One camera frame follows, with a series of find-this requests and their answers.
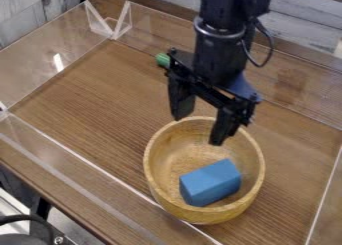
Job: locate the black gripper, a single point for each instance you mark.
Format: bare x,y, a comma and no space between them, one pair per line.
210,74

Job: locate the blue rectangular block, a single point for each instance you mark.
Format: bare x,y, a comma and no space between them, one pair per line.
210,183

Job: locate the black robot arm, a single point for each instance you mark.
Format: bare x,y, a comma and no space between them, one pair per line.
227,12

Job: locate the brown wooden bowl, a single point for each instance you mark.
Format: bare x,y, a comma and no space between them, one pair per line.
176,151

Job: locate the green white Expo marker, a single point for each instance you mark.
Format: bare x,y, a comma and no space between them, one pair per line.
162,59

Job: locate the clear acrylic corner bracket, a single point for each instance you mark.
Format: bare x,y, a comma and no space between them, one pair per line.
108,27

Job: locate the black equipment with cable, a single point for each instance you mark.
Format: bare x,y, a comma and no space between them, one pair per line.
35,231

